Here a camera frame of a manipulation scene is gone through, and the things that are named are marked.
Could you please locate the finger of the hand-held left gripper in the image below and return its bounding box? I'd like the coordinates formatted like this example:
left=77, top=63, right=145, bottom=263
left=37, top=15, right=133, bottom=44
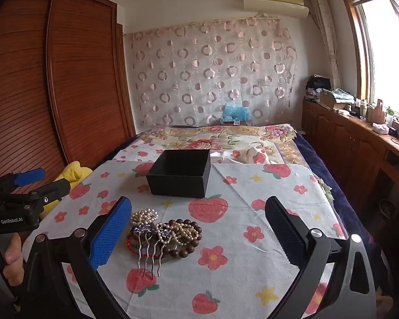
left=0, top=168, right=46, bottom=190
left=18, top=179, right=71, bottom=207

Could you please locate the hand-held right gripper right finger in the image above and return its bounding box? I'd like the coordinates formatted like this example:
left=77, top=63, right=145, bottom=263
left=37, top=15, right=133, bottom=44
left=264, top=195, right=377, bottom=319

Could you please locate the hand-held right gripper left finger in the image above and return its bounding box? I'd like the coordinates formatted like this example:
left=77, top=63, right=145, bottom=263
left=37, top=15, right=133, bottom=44
left=15, top=195, right=134, bottom=319

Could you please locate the white pearl bracelet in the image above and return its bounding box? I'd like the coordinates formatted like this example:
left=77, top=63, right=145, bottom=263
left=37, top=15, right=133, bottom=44
left=130, top=208, right=158, bottom=226

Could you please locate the silver hair comb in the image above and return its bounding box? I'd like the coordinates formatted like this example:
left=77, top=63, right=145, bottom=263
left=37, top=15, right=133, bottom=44
left=133, top=223, right=173, bottom=278

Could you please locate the beige pearl necklace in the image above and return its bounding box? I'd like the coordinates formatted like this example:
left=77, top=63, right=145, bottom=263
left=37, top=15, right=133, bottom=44
left=168, top=223, right=200, bottom=248

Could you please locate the brown wooden bead bracelet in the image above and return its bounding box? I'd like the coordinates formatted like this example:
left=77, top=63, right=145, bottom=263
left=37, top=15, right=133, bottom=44
left=160, top=219, right=203, bottom=259

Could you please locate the black cardboard box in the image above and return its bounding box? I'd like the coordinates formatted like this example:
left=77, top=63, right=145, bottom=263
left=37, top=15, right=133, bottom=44
left=146, top=149, right=211, bottom=198

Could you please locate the person's left hand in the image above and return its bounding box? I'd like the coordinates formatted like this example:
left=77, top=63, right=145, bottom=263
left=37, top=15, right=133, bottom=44
left=0, top=232, right=25, bottom=288

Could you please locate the yellow plush toy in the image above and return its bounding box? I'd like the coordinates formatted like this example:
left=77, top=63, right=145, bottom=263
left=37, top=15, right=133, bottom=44
left=40, top=161, right=94, bottom=218

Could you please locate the strawberry print cloth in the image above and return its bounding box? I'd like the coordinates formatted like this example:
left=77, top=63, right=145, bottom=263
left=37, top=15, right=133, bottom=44
left=22, top=138, right=348, bottom=319

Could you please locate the dark blue blanket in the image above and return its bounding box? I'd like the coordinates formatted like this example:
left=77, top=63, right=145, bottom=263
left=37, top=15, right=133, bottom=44
left=294, top=132, right=386, bottom=273

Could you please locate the wooden cabinet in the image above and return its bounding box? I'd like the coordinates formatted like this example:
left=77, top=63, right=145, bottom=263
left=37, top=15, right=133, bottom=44
left=301, top=100, right=399, bottom=240

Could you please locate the wooden wardrobe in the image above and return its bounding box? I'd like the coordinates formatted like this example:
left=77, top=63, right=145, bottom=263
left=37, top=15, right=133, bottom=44
left=0, top=0, right=137, bottom=187

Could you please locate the floral blanket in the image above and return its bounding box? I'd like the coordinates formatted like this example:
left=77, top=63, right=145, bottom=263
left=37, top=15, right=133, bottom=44
left=133, top=124, right=323, bottom=187

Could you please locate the blue plastic bag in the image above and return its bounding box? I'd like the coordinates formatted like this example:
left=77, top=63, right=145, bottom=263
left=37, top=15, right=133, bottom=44
left=221, top=103, right=250, bottom=122

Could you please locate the open cardboard box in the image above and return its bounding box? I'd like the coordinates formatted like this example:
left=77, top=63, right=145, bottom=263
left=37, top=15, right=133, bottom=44
left=319, top=90, right=353, bottom=111

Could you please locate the pile of dark clothes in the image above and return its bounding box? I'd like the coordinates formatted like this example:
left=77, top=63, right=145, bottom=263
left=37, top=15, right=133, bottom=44
left=305, top=75, right=331, bottom=99

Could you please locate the pink bottle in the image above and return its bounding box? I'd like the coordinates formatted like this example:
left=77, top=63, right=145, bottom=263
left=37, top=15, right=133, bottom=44
left=375, top=99, right=386, bottom=123

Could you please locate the white window curtain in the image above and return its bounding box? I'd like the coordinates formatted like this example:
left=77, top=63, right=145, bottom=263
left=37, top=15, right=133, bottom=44
left=307, top=0, right=343, bottom=90

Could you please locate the window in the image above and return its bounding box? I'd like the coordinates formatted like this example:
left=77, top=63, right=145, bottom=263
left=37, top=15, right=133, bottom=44
left=339, top=0, right=399, bottom=123

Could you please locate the circle patterned wall curtain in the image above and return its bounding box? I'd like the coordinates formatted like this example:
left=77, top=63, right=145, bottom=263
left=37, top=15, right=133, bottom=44
left=123, top=16, right=298, bottom=130

